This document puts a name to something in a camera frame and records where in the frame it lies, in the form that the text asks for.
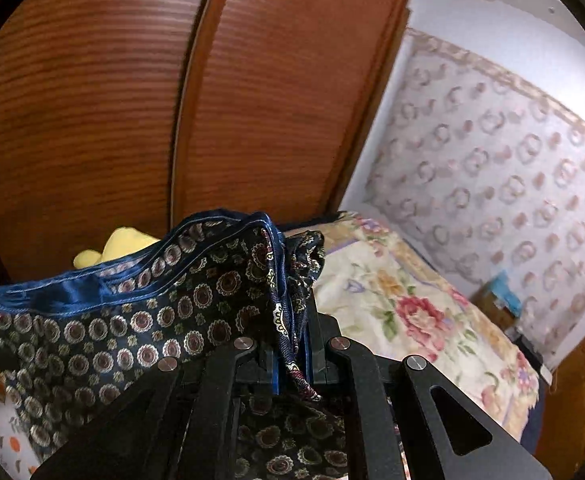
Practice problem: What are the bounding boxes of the navy patterned satin garment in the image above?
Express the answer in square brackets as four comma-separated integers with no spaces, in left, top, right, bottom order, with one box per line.
[0,210,347,479]

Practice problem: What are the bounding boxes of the floral cream bedspread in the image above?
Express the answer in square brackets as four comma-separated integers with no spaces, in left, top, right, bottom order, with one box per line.
[281,210,542,443]

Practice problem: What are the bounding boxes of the navy blue blanket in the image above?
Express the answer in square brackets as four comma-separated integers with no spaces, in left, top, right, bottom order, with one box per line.
[520,378,547,455]

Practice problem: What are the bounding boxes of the blue-topped box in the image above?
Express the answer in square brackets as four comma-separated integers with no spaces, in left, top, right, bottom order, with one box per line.
[471,271,522,330]

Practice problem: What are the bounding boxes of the white orange-print cloth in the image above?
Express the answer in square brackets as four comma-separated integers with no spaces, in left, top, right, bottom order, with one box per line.
[0,379,41,480]

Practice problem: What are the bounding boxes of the wooden sideboard cabinet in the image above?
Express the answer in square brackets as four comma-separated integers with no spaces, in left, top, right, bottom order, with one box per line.
[535,338,585,479]

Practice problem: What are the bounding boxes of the yellow plush toy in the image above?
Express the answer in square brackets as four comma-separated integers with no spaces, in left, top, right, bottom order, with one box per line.
[73,226,158,270]

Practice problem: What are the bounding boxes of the circle-patterned sheer curtain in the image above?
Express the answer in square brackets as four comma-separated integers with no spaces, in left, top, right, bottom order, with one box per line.
[364,29,585,367]

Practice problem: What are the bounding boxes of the brown louvered wardrobe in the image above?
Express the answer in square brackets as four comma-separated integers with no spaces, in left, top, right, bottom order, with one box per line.
[0,0,409,285]

